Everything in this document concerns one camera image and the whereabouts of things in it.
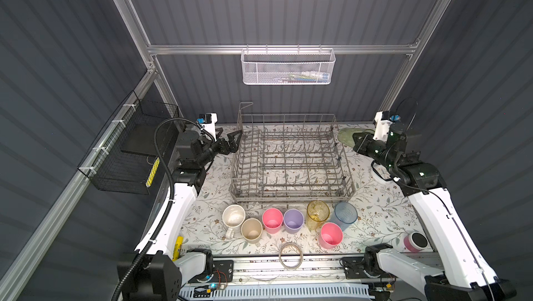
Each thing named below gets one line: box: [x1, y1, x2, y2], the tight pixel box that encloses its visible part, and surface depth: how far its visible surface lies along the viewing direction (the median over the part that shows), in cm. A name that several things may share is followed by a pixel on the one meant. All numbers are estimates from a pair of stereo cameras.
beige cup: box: [240, 217, 264, 245], surface depth 82 cm
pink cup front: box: [318, 221, 344, 249], surface depth 82 cm
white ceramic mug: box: [222, 203, 247, 240], surface depth 82 cm
